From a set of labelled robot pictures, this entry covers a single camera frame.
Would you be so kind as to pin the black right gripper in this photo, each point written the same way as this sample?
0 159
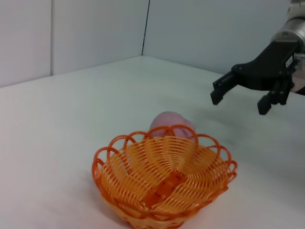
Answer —
269 66

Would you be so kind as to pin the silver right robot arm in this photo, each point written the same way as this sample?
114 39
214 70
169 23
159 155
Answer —
294 26

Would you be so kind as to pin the orange plastic woven basket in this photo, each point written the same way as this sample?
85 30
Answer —
166 162

